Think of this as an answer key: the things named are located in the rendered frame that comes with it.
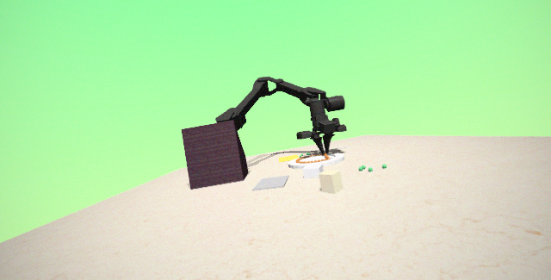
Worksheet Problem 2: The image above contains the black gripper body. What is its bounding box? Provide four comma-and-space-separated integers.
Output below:
296, 113, 348, 140

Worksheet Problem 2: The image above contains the beige cube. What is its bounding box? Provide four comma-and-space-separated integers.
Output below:
319, 171, 343, 194

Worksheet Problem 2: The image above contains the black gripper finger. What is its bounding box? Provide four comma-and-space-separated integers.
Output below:
322, 134, 335, 154
310, 137, 325, 155

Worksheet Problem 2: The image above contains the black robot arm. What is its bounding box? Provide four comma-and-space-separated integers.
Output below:
215, 76, 346, 134

